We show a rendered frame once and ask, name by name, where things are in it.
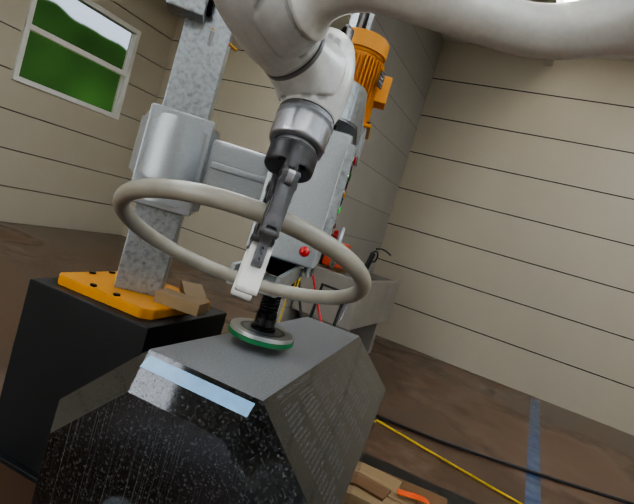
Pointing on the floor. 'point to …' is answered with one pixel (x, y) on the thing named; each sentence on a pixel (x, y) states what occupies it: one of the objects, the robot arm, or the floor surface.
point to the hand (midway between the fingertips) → (250, 272)
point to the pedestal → (70, 362)
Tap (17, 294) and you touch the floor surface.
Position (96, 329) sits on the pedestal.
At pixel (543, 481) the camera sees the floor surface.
